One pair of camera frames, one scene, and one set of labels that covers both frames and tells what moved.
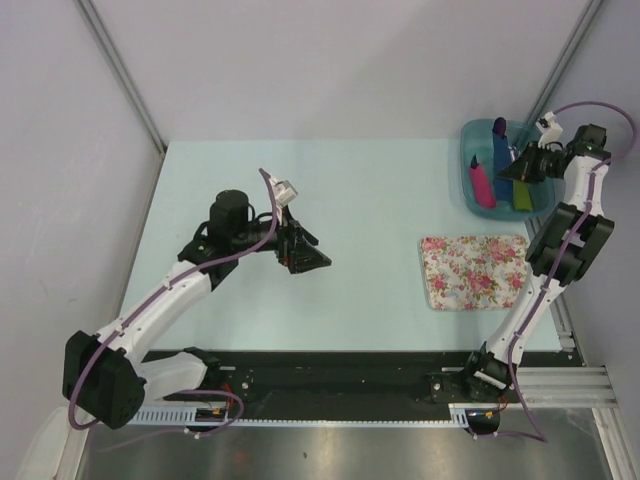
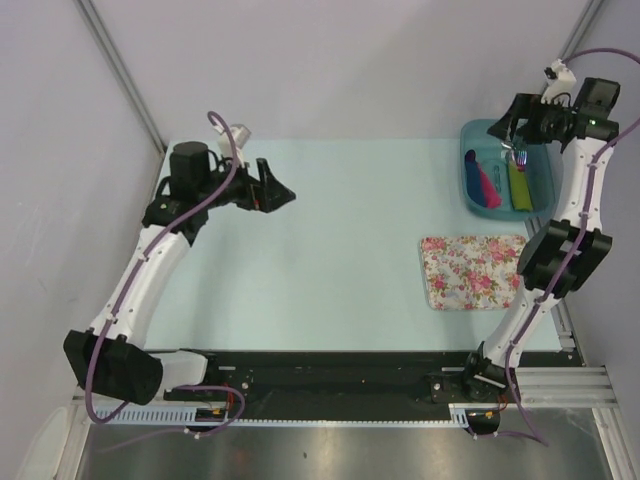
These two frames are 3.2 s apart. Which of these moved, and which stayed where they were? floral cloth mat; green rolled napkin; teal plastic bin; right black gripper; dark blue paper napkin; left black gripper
Moved: dark blue paper napkin; left black gripper; right black gripper
Stayed: green rolled napkin; floral cloth mat; teal plastic bin
